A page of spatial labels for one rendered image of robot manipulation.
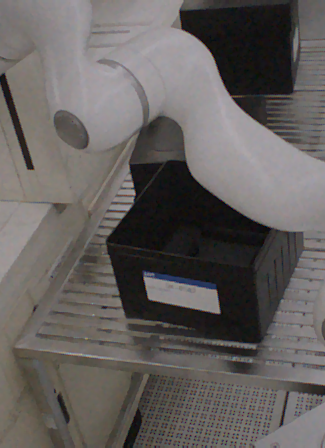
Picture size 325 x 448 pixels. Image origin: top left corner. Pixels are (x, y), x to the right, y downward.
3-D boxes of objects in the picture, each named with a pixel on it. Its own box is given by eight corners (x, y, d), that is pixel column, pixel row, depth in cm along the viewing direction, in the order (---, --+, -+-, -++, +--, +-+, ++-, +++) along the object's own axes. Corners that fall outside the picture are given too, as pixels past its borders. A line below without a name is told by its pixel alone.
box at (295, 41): (295, 94, 194) (289, 3, 178) (190, 98, 201) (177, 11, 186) (302, 49, 215) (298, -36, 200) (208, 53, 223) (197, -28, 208)
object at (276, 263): (120, 314, 137) (101, 243, 127) (179, 226, 156) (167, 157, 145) (261, 344, 125) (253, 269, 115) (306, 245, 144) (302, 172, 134)
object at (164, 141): (263, 198, 159) (258, 147, 151) (132, 202, 165) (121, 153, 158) (270, 129, 181) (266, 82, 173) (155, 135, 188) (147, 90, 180)
